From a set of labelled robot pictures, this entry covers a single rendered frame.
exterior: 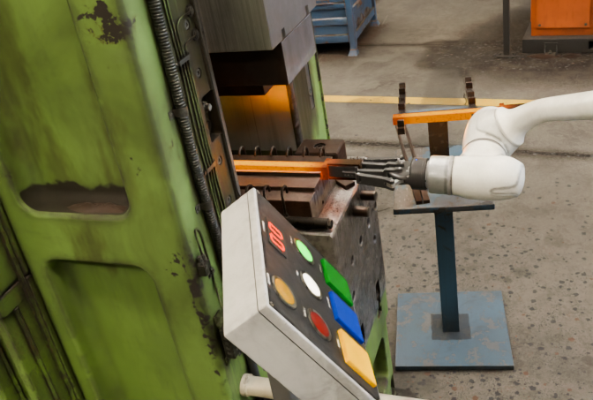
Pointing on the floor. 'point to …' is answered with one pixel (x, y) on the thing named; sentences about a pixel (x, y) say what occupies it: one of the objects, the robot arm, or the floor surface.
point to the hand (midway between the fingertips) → (343, 169)
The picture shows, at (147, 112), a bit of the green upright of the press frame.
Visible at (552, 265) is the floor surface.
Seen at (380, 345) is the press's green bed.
